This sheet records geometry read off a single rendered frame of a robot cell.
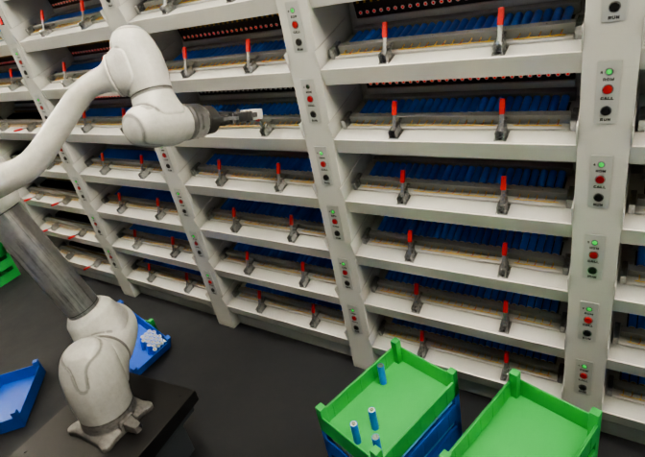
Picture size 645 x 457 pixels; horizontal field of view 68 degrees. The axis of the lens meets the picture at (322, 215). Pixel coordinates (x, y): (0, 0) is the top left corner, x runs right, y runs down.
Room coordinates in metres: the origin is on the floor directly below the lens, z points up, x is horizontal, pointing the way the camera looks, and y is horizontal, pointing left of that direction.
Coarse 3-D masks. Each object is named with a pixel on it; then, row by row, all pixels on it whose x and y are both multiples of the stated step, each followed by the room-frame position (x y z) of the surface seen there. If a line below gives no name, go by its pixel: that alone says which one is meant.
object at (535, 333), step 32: (384, 288) 1.31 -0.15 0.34; (416, 288) 1.20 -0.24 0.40; (448, 288) 1.21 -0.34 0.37; (480, 288) 1.17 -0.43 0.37; (416, 320) 1.18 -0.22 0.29; (448, 320) 1.12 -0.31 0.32; (480, 320) 1.08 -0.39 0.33; (512, 320) 1.04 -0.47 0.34; (544, 320) 1.01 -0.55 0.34; (544, 352) 0.95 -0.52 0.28
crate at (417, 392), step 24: (384, 360) 0.97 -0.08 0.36; (408, 360) 0.97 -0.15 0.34; (360, 384) 0.92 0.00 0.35; (408, 384) 0.91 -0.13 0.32; (432, 384) 0.89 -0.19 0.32; (456, 384) 0.85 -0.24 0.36; (336, 408) 0.86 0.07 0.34; (360, 408) 0.86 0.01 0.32; (384, 408) 0.85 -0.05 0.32; (408, 408) 0.83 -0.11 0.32; (432, 408) 0.79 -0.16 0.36; (336, 432) 0.78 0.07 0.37; (360, 432) 0.80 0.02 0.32; (384, 432) 0.78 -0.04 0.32; (408, 432) 0.73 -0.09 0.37; (360, 456) 0.72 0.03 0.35; (384, 456) 0.68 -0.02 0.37
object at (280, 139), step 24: (192, 96) 1.84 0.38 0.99; (216, 96) 1.77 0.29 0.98; (240, 96) 1.71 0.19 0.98; (264, 96) 1.64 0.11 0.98; (288, 96) 1.58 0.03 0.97; (192, 144) 1.65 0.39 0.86; (216, 144) 1.57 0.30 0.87; (240, 144) 1.51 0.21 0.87; (264, 144) 1.44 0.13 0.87; (288, 144) 1.39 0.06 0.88
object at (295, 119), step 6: (294, 114) 1.45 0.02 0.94; (252, 120) 1.53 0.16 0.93; (264, 120) 1.51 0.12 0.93; (270, 120) 1.49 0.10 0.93; (276, 120) 1.48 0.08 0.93; (282, 120) 1.46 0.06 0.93; (288, 120) 1.45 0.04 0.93; (294, 120) 1.44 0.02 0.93; (300, 120) 1.43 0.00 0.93; (228, 126) 1.58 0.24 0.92; (234, 126) 1.56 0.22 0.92; (240, 126) 1.55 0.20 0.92; (246, 126) 1.53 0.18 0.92; (252, 126) 1.52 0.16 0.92; (258, 126) 1.50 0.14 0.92
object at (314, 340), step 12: (144, 288) 2.13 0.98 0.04; (168, 300) 2.03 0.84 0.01; (180, 300) 1.97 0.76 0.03; (252, 324) 1.69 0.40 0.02; (264, 324) 1.65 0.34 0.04; (288, 336) 1.57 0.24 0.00; (300, 336) 1.53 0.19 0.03; (312, 336) 1.49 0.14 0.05; (324, 348) 1.46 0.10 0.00; (336, 348) 1.43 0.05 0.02; (348, 348) 1.39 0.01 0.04; (468, 384) 1.12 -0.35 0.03; (480, 384) 1.09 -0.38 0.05; (492, 396) 1.07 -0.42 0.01
